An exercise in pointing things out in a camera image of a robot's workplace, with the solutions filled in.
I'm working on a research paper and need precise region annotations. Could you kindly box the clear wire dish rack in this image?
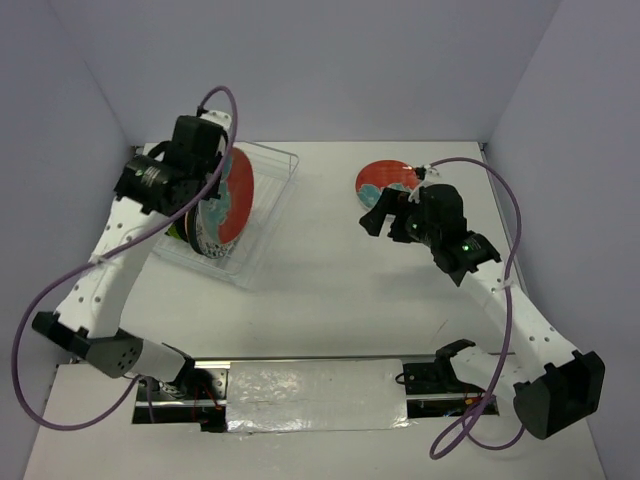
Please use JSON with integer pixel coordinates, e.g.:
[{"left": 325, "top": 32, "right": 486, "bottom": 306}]
[{"left": 154, "top": 142, "right": 299, "bottom": 287}]

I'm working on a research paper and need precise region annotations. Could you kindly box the blue white floral plate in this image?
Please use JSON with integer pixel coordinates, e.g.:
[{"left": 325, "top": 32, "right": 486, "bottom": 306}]
[{"left": 185, "top": 200, "right": 237, "bottom": 260}]

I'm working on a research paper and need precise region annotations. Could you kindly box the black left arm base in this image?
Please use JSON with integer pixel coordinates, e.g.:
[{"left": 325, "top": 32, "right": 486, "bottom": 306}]
[{"left": 131, "top": 359, "right": 231, "bottom": 433}]

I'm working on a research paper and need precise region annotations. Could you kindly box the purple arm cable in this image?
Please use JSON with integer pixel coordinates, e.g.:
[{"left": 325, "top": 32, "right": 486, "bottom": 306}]
[
  {"left": 429, "top": 156, "right": 522, "bottom": 460},
  {"left": 10, "top": 86, "right": 239, "bottom": 431}
]

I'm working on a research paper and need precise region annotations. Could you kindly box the lime green plate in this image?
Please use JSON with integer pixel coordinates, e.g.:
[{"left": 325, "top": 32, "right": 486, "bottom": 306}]
[{"left": 165, "top": 224, "right": 184, "bottom": 241}]

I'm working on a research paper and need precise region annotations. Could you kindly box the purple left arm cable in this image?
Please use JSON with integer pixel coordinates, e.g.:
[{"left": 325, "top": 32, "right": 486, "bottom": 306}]
[{"left": 10, "top": 86, "right": 239, "bottom": 431}]

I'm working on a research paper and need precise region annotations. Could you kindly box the red teal floral plate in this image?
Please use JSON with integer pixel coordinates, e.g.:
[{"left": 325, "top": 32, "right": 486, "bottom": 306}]
[{"left": 355, "top": 160, "right": 420, "bottom": 210}]

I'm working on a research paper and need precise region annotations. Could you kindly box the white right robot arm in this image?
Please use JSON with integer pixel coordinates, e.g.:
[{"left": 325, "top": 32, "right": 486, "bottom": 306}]
[{"left": 359, "top": 184, "right": 605, "bottom": 440}]

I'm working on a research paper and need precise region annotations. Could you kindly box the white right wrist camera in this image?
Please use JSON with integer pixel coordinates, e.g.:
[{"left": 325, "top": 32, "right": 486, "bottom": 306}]
[{"left": 412, "top": 165, "right": 441, "bottom": 183}]

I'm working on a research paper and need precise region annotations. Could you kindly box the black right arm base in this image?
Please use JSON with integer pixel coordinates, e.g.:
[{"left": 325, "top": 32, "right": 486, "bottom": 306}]
[{"left": 395, "top": 360, "right": 485, "bottom": 419}]

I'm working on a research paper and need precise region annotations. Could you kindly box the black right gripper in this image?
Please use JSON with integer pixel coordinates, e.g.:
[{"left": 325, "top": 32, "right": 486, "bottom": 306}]
[{"left": 358, "top": 187, "right": 439, "bottom": 247}]

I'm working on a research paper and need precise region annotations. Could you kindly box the silver foil sheet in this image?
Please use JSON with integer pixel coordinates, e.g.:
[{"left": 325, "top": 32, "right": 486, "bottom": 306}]
[{"left": 226, "top": 359, "right": 409, "bottom": 434}]

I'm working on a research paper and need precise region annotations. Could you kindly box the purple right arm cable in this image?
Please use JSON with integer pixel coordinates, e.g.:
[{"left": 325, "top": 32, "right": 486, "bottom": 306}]
[{"left": 429, "top": 156, "right": 522, "bottom": 460}]

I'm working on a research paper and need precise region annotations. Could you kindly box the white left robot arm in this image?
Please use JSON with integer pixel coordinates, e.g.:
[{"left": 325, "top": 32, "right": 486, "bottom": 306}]
[{"left": 32, "top": 110, "right": 232, "bottom": 399}]

